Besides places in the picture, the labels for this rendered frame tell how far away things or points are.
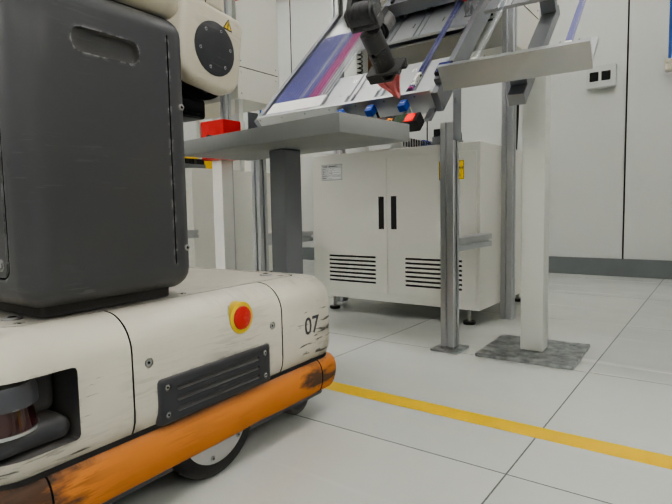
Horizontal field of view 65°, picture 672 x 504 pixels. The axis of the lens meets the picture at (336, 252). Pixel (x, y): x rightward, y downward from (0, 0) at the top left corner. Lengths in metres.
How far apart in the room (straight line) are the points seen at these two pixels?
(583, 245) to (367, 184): 1.73
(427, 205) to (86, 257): 1.35
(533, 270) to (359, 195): 0.77
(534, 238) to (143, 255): 1.06
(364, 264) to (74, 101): 1.46
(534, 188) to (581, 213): 1.88
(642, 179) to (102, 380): 3.02
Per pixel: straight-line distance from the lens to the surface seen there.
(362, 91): 1.75
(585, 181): 3.39
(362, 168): 2.01
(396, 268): 1.95
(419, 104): 1.58
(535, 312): 1.55
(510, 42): 2.05
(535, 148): 1.53
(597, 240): 3.38
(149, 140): 0.79
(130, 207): 0.76
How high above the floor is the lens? 0.41
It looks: 5 degrees down
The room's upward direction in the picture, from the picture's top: 1 degrees counter-clockwise
